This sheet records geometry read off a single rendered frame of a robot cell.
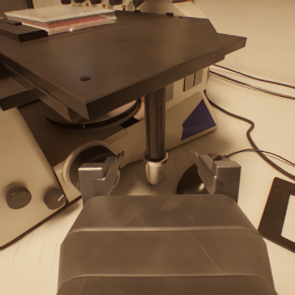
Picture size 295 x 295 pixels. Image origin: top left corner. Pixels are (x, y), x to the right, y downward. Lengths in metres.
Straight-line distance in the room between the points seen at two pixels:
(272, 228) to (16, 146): 0.30
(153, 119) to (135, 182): 0.12
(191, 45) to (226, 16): 0.62
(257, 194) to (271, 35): 0.51
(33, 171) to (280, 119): 0.47
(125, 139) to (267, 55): 0.54
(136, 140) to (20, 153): 0.16
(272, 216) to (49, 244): 0.28
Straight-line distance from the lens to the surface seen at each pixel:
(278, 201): 0.34
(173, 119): 0.36
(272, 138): 0.46
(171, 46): 0.17
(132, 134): 0.31
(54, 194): 0.28
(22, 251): 0.31
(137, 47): 0.17
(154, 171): 0.29
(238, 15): 0.77
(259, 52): 0.75
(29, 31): 0.24
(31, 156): 0.25
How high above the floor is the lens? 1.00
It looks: 40 degrees down
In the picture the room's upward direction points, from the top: 2 degrees counter-clockwise
